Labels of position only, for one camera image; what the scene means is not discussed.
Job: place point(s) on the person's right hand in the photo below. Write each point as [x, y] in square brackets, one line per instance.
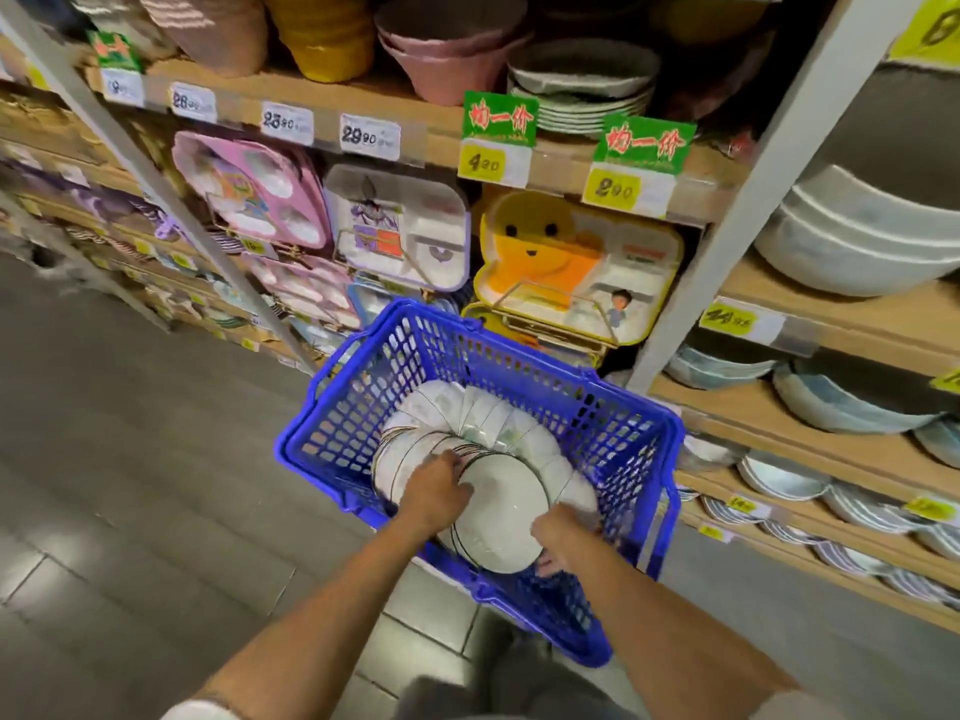
[566, 536]

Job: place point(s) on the person's left hand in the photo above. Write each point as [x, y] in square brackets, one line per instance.
[431, 494]

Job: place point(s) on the nested row of floral bowls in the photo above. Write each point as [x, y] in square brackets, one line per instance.
[480, 419]

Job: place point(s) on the blue shopping basket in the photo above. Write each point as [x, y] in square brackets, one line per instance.
[352, 412]

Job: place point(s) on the person's left forearm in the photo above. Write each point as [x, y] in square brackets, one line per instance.
[322, 637]

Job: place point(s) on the person's right forearm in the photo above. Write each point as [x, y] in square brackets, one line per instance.
[675, 644]

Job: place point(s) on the person's grey trousers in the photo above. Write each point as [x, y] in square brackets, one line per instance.
[525, 689]

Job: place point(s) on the person's white left sleeve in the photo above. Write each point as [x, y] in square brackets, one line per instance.
[191, 712]

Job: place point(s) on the row of blue grey bowls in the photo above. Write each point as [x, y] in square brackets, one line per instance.
[941, 442]

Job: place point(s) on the stack of large white bowls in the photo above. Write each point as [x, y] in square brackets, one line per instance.
[847, 254]

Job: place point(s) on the stack of grey striped bowls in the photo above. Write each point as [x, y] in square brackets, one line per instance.
[120, 22]

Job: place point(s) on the blue divided kids plate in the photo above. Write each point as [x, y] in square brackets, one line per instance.
[367, 303]

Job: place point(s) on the pink divided kids plate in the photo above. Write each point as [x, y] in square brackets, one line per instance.
[255, 191]
[300, 288]

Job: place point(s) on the yellow price tag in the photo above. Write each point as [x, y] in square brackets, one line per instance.
[727, 320]
[946, 382]
[926, 29]

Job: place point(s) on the white divided kids plate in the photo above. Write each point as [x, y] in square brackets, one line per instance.
[405, 217]

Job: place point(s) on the white price tag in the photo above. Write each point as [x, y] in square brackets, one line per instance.
[122, 87]
[287, 123]
[193, 102]
[370, 137]

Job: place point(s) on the green sign price tag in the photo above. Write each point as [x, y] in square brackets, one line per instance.
[495, 119]
[645, 146]

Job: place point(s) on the stack of pale green plates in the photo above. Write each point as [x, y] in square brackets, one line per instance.
[581, 67]

